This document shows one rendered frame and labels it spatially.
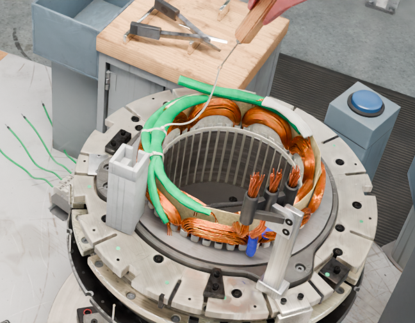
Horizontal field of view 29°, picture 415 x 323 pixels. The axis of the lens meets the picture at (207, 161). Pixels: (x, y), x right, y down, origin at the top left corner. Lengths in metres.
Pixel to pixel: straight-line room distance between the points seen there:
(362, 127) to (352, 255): 0.28
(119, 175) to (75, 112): 0.50
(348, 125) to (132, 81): 0.29
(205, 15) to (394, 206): 1.42
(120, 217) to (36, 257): 0.41
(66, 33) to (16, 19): 1.81
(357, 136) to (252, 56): 0.17
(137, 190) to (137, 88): 0.37
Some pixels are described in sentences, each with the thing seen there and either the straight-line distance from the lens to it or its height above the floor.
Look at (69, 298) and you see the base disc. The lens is 1.10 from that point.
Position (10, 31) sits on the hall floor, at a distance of 2.86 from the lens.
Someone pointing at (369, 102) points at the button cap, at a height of 1.04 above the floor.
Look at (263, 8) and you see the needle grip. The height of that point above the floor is 1.32.
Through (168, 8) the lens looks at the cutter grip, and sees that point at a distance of 1.08.
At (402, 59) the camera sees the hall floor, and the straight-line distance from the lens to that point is 3.02.
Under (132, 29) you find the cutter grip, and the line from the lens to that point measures 1.04.
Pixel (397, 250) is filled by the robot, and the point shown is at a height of 0.69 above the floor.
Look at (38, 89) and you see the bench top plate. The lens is 1.42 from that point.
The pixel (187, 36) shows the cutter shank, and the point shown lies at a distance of 1.04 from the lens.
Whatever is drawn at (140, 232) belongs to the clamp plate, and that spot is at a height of 1.10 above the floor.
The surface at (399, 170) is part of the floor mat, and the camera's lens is 2.55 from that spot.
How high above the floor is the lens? 1.70
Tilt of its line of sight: 45 degrees down
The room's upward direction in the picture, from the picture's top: 10 degrees clockwise
